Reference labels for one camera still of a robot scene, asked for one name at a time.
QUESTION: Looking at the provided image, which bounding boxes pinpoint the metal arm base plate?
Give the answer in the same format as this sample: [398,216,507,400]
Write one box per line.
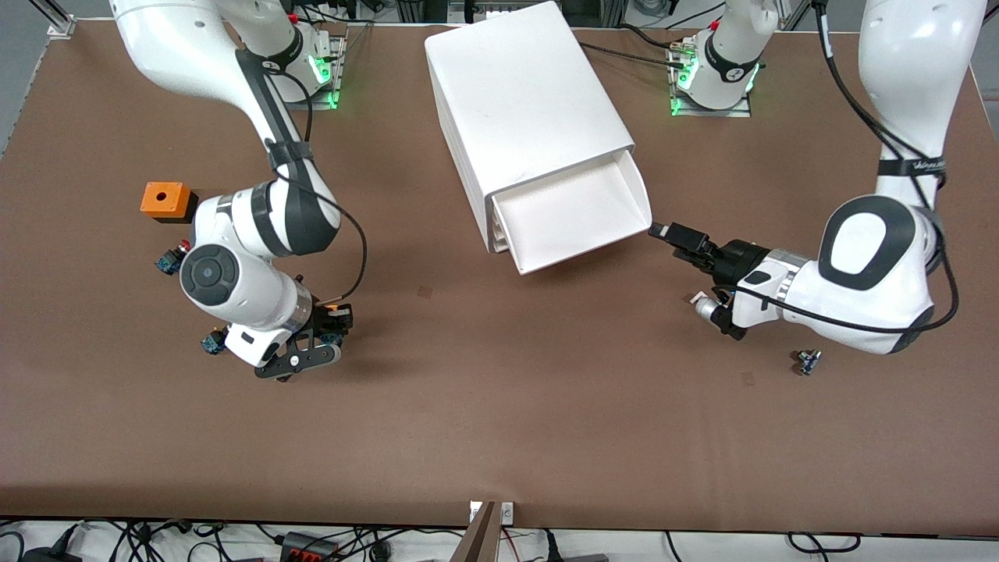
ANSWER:
[670,43,754,119]
[293,35,349,112]

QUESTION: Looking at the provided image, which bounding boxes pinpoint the black looped cable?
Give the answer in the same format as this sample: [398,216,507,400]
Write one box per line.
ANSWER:
[787,532,862,554]

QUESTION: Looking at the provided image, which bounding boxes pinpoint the black power strip red switches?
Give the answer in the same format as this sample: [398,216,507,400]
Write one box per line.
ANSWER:
[279,532,342,562]

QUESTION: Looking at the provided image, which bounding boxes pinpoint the aluminium frame profile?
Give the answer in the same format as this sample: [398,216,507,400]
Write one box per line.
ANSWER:
[30,0,76,37]
[779,0,816,32]

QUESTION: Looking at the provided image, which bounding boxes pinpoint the black base cable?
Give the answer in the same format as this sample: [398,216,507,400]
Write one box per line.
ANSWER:
[579,41,689,71]
[615,23,689,51]

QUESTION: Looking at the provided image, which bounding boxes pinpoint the red push button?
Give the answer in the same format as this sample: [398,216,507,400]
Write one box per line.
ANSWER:
[155,240,192,276]

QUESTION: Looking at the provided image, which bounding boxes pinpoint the orange button box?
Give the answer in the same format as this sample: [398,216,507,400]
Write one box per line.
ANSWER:
[140,181,199,225]

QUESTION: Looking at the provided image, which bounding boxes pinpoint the brown wooden beam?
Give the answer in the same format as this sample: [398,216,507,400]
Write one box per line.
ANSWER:
[449,501,499,562]

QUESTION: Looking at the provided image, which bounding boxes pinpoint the white drawer cabinet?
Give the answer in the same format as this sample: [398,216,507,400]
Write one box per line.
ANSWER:
[424,0,635,254]

